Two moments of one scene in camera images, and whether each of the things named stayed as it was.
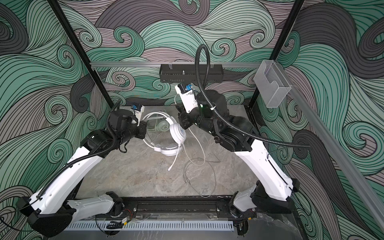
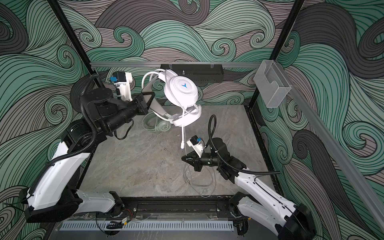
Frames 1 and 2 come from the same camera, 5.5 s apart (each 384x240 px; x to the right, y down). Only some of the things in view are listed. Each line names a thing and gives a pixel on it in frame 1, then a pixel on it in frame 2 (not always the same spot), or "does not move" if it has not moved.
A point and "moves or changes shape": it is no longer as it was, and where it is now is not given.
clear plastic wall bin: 272,83 does not move
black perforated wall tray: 186,73 does not move
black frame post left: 56,6 does not move
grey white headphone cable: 204,160 moves or changes shape
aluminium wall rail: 173,64 does not move
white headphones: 178,134 → 173,97
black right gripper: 190,120 → 192,157
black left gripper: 142,127 → 141,106
